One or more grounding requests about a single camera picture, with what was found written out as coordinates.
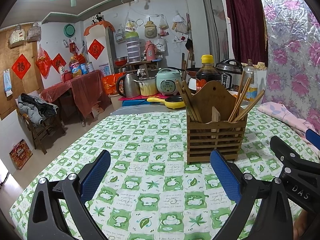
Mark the table with red cloth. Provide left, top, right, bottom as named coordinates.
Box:
left=41, top=70, right=110, bottom=120

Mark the red diamond paper poster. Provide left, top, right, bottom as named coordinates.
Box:
left=51, top=53, right=67, bottom=73
left=87, top=39, right=105, bottom=60
left=11, top=53, right=32, bottom=79

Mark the copper frying pan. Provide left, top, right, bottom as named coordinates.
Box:
left=185, top=67, right=202, bottom=77

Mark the grey black jacket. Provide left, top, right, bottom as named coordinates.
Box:
left=17, top=93, right=59, bottom=127

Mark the white tote bag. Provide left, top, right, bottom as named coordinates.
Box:
left=154, top=38, right=167, bottom=53

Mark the wooden chopstick holder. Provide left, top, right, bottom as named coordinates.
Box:
left=186, top=81, right=248, bottom=165

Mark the white hanging bag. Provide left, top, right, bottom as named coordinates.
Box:
left=172, top=11, right=188, bottom=34

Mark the orange gift box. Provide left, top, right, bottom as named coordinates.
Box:
left=102, top=73, right=125, bottom=96

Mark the soy sauce bottle yellow cap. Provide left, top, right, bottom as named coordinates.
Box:
left=195, top=54, right=222, bottom=94

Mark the wooden chair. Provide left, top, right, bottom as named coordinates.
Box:
left=16, top=100, right=65, bottom=155

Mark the pink thermos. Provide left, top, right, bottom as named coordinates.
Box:
left=145, top=40, right=157, bottom=61

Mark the steel electric kettle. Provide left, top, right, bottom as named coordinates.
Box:
left=116, top=72, right=140, bottom=98

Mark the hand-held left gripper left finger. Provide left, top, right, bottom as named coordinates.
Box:
left=27, top=149, right=112, bottom=240

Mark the clear plastic oil bottle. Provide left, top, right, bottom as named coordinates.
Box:
left=244, top=59, right=259, bottom=102

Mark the pink and blue mat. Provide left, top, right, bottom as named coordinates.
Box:
left=117, top=95, right=150, bottom=107

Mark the dark red curtain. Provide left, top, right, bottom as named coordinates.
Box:
left=222, top=0, right=269, bottom=67

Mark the wooden door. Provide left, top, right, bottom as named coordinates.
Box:
left=0, top=29, right=44, bottom=120

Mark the beige hanging pouch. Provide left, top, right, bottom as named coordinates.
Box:
left=144, top=17, right=157, bottom=38

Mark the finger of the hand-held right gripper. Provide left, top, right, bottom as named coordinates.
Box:
left=270, top=135, right=320, bottom=184
left=305, top=128, right=320, bottom=150

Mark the person's right hand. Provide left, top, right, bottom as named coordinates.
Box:
left=293, top=209, right=312, bottom=240

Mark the white refrigerator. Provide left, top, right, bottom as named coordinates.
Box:
left=84, top=25, right=117, bottom=78

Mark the mint green rice cooker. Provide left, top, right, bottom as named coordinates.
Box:
left=156, top=67, right=182, bottom=96

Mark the plastic bag with red contents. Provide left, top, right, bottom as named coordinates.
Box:
left=158, top=14, right=169, bottom=37

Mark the red printed box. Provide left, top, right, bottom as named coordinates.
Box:
left=9, top=139, right=33, bottom=170

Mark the green round basin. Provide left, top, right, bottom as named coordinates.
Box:
left=63, top=23, right=77, bottom=37

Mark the floral plastic wall sheet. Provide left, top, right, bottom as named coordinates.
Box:
left=255, top=0, right=320, bottom=130

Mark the yellow electric pan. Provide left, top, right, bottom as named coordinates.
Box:
left=147, top=95, right=187, bottom=110

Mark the silver black pressure cooker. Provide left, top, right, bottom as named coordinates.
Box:
left=215, top=59, right=244, bottom=92

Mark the woven handbag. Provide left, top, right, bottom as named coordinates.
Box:
left=26, top=22, right=42, bottom=42
left=9, top=24, right=26, bottom=48

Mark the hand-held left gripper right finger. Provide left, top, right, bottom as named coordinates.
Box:
left=210, top=149, right=297, bottom=240

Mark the tiered steamer green lid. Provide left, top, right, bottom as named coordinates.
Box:
left=125, top=31, right=142, bottom=64

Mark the panda plush toy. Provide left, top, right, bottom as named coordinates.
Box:
left=91, top=12, right=103, bottom=25

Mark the orange cloth cover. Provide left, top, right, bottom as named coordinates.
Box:
left=83, top=21, right=116, bottom=36

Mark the plastic bag with yellow contents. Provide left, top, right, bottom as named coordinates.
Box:
left=124, top=11, right=138, bottom=33

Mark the steel cooking pot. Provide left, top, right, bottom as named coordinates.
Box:
left=133, top=77, right=158, bottom=97

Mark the pink floral blanket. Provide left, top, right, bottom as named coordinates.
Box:
left=257, top=101, right=320, bottom=140

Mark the yellow cooking oil jug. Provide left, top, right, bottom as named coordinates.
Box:
left=69, top=56, right=82, bottom=78

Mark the bundle of wooden chopsticks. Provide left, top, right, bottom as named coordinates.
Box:
left=175, top=70, right=265, bottom=123

